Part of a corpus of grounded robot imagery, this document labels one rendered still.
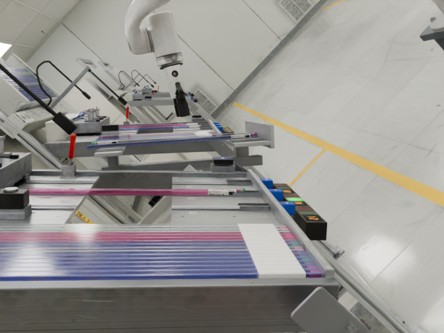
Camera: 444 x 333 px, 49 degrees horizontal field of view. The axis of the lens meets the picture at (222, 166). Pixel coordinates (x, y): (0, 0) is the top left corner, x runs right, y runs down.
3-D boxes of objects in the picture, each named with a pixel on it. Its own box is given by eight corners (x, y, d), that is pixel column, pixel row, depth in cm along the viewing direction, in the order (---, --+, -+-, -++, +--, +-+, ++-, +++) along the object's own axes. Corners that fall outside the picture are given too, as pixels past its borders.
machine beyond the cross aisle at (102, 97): (231, 132, 636) (121, 26, 599) (240, 140, 555) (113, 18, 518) (160, 206, 645) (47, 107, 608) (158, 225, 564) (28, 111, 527)
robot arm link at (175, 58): (183, 51, 149) (185, 61, 150) (180, 54, 158) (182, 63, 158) (156, 57, 148) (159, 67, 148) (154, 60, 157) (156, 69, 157)
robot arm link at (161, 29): (154, 57, 148) (183, 51, 150) (143, 14, 146) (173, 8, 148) (152, 60, 156) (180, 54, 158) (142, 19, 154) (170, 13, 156)
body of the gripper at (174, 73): (184, 58, 149) (192, 94, 151) (180, 61, 159) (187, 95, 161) (160, 63, 148) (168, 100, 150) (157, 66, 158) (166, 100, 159)
